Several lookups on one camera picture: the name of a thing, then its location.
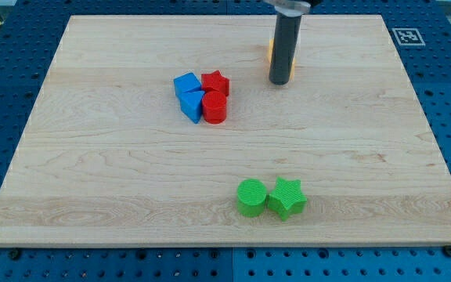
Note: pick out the black bolt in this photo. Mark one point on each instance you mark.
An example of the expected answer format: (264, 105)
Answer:
(14, 254)
(447, 250)

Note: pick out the blue triangle block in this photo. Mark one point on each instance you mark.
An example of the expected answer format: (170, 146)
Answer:
(191, 104)

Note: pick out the wooden board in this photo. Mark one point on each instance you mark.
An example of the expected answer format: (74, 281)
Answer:
(107, 158)

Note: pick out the yellow circle block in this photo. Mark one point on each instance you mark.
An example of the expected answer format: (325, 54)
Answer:
(269, 58)

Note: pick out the silver rod mount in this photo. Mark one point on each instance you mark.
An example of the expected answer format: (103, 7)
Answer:
(289, 7)

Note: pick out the green cylinder block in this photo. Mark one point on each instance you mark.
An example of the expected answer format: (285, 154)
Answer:
(251, 195)

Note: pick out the red star block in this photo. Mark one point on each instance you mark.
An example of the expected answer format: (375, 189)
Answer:
(214, 81)

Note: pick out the blue cube block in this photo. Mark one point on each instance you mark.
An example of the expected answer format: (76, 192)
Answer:
(186, 83)

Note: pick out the black bolt front left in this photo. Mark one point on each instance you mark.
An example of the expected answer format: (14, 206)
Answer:
(14, 254)

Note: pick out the white fiducial marker tag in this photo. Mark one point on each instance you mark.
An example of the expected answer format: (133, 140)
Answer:
(407, 36)

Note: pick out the green star block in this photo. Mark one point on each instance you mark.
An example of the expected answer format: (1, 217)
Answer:
(287, 198)

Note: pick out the black bolt front right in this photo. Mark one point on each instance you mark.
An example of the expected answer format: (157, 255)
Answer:
(447, 250)

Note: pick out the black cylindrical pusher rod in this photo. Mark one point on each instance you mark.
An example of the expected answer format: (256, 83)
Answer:
(283, 48)

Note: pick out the red cylinder block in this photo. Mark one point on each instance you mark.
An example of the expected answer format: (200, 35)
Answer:
(214, 107)

